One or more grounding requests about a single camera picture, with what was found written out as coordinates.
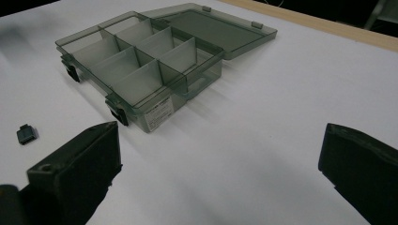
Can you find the transparent grey compartment storage box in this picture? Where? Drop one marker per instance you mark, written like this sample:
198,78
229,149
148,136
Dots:
147,62

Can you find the small dark plastic adapter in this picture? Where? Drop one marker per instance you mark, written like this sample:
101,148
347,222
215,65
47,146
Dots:
26,134

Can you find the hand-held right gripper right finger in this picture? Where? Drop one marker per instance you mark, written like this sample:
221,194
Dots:
363,168

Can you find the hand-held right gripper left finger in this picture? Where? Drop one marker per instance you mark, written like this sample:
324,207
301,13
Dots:
78,175

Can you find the grey metal stand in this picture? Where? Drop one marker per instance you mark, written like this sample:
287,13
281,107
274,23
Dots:
380,12

